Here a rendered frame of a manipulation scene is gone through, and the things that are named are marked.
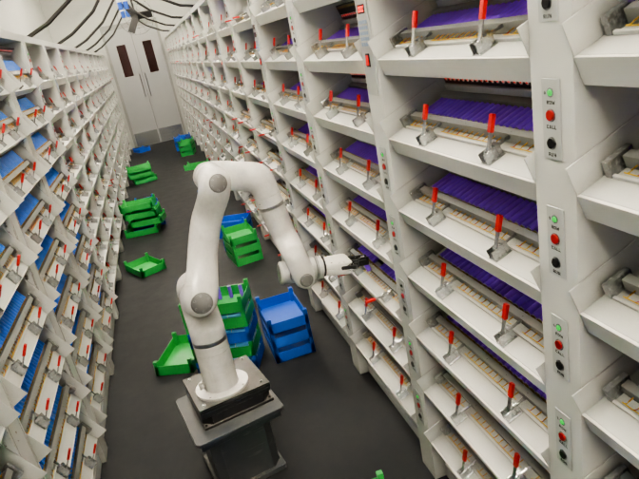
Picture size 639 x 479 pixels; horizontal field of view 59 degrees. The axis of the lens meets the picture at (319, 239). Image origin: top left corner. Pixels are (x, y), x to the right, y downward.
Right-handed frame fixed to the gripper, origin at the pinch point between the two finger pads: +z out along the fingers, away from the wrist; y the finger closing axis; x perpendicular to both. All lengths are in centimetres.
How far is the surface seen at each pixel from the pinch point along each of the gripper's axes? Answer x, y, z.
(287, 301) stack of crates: -51, -84, -11
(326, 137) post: 42.4, -25.3, -3.4
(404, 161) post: 45, 45, -4
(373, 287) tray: -8.2, 7.7, 1.1
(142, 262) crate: -77, -258, -88
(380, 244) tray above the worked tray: 12.7, 20.4, -1.0
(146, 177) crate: -76, -602, -79
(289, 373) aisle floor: -69, -43, -22
